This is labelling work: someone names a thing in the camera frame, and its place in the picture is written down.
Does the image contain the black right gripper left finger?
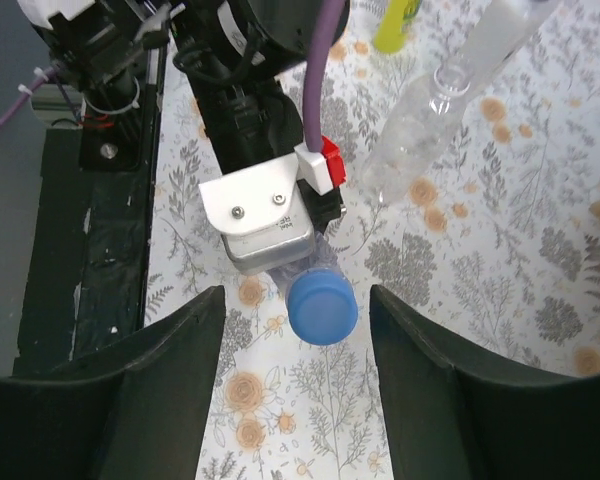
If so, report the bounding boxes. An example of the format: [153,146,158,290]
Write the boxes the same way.
[0,286,226,479]

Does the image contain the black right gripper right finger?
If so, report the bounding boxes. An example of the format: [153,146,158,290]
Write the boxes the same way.
[369,285,600,479]

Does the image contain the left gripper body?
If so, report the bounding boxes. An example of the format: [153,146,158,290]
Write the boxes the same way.
[299,180,344,233]

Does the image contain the blue bottle cap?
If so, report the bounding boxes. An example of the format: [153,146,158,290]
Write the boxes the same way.
[285,268,358,346]

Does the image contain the clear plastic bottle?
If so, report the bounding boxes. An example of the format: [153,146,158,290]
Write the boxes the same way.
[359,0,566,206]

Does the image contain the blue tinted plastic bottle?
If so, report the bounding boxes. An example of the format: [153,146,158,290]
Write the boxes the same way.
[268,231,342,297]

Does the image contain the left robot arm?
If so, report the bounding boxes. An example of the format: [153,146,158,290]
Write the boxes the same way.
[20,1,350,174]

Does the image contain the yellow squeeze bottle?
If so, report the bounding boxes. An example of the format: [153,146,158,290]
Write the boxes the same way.
[372,0,422,54]

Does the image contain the white bottle black cap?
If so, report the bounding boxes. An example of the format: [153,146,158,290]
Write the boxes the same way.
[473,1,532,61]

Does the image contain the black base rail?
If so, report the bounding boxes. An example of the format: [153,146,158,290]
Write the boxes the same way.
[12,49,167,376]

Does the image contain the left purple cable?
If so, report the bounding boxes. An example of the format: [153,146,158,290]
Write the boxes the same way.
[299,0,351,154]

